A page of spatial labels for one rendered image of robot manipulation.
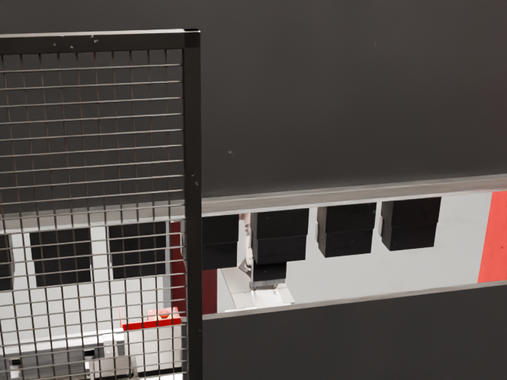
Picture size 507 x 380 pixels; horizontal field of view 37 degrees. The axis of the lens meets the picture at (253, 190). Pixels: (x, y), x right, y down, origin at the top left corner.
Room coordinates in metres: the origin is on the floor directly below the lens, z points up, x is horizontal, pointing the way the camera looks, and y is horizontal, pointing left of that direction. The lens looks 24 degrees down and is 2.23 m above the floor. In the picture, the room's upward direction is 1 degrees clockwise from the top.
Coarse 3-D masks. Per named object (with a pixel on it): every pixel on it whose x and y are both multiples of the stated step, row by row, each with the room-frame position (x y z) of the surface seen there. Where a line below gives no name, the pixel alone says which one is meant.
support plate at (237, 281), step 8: (240, 264) 2.16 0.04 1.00; (224, 272) 2.10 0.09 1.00; (232, 272) 2.10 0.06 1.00; (240, 272) 2.10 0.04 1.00; (232, 280) 2.05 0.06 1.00; (240, 280) 2.05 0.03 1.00; (248, 280) 2.05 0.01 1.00; (232, 288) 2.01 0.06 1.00; (240, 288) 2.01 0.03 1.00; (248, 288) 2.01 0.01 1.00; (232, 296) 1.96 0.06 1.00; (240, 296) 1.96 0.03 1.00; (248, 296) 1.96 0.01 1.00; (288, 296) 1.97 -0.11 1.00; (240, 304) 1.92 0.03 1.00; (248, 304) 1.92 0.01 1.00
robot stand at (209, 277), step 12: (168, 228) 2.48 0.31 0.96; (168, 240) 2.48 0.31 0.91; (168, 252) 2.49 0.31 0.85; (180, 252) 2.46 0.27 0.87; (168, 264) 2.50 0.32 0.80; (180, 264) 2.46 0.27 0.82; (168, 276) 2.50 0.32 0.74; (180, 276) 2.46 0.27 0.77; (204, 276) 2.49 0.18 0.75; (216, 276) 2.51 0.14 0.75; (180, 288) 2.46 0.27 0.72; (204, 288) 2.49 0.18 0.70; (216, 288) 2.51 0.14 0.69; (204, 300) 2.49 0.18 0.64; (216, 300) 2.51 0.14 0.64; (204, 312) 2.49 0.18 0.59; (216, 312) 2.51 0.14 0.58
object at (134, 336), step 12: (132, 336) 1.92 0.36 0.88; (144, 336) 1.92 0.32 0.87; (156, 336) 1.92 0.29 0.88; (168, 336) 1.92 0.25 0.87; (132, 348) 1.86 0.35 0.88; (156, 348) 1.86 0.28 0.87; (168, 348) 1.86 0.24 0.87; (156, 360) 1.80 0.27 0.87; (168, 360) 1.80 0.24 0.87; (156, 372) 1.76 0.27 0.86; (168, 372) 1.77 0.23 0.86
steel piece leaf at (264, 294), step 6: (252, 288) 2.01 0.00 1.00; (258, 288) 2.01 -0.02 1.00; (264, 288) 2.01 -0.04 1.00; (270, 288) 2.01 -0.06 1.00; (276, 288) 2.01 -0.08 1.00; (252, 294) 1.97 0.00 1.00; (258, 294) 1.97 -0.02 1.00; (264, 294) 1.97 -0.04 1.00; (270, 294) 1.97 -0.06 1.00; (276, 294) 1.97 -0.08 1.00; (258, 300) 1.94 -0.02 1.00; (264, 300) 1.94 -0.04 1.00; (270, 300) 1.94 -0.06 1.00; (276, 300) 1.94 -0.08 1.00
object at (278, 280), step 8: (256, 264) 1.88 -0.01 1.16; (264, 264) 1.89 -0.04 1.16; (272, 264) 1.89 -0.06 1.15; (280, 264) 1.90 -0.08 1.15; (256, 272) 1.88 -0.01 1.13; (264, 272) 1.89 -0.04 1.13; (272, 272) 1.89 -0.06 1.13; (280, 272) 1.90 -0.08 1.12; (256, 280) 1.88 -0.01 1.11; (264, 280) 1.89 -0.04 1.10; (272, 280) 1.90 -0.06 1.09; (280, 280) 1.91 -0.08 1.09
